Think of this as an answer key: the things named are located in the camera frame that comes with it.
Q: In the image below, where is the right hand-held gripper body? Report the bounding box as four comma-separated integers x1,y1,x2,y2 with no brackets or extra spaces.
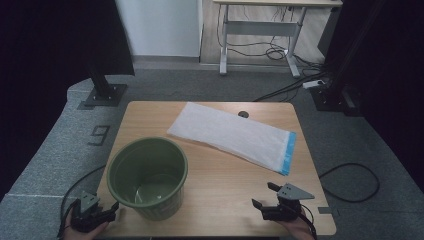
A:
261,183,316,222

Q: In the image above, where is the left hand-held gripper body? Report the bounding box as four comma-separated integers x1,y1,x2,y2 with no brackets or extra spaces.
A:
70,190,105,233

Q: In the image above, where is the green plastic bin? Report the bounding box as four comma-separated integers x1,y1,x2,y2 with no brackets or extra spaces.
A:
105,136,189,222

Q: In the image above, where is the white plastic bag blue hem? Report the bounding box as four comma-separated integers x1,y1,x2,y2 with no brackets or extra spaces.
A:
166,101,298,177

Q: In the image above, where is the person's left hand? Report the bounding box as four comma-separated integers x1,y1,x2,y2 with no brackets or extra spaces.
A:
63,221,111,240

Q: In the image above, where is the person's right hand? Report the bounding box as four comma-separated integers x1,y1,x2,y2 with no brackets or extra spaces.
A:
275,207,316,240

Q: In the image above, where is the white power strip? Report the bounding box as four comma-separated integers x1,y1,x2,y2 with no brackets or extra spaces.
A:
302,79,326,90

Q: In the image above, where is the black curtain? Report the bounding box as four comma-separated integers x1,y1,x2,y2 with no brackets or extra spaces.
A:
0,0,135,201
324,0,424,194

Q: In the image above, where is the white desk with metal legs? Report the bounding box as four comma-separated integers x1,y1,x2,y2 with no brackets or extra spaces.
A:
212,0,344,78

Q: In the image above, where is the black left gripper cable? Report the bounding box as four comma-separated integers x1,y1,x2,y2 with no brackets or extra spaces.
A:
58,164,108,238

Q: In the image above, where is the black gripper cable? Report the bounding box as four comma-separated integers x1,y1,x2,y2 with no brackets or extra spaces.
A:
293,204,318,240
58,164,108,238

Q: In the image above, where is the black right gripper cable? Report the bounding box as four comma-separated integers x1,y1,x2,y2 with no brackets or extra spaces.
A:
293,204,318,240

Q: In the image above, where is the black looped floor cable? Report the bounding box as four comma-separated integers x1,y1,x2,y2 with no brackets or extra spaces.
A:
318,162,381,204

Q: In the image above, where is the black stand with base plate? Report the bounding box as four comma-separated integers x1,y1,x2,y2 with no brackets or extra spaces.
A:
309,0,364,117
83,59,129,108

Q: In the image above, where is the tangle of black cables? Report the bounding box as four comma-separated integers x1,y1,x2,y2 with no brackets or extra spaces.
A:
216,4,329,103

